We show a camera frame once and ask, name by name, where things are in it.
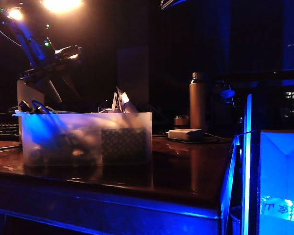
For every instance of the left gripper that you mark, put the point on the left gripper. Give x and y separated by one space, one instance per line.
46 71

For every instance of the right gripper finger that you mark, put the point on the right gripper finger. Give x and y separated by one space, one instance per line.
166 3

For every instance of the translucent frosted plastic box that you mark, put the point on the translucent frosted plastic box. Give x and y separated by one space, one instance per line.
88 137

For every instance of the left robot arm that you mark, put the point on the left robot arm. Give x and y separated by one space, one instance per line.
27 36

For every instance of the white bottle with black lid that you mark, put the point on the white bottle with black lid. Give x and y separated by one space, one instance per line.
29 95

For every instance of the crumpled white paper packets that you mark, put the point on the crumpled white paper packets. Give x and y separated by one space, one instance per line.
122 101

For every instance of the black keyboard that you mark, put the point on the black keyboard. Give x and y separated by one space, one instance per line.
5 132

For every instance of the checkered patterned pouch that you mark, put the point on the checkered patterned pouch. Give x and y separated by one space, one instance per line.
123 144

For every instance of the brown metal bottle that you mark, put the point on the brown metal bottle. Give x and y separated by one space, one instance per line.
198 102

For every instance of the small dark jar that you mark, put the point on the small dark jar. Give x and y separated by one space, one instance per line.
181 122

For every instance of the white power adapter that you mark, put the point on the white power adapter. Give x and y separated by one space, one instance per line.
185 134

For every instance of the blue-lit slanted bar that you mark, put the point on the blue-lit slanted bar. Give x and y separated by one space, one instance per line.
229 181

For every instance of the white carton with label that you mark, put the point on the white carton with label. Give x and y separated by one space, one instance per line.
281 181

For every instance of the blue-lit vertical post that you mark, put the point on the blue-lit vertical post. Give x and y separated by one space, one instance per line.
247 159

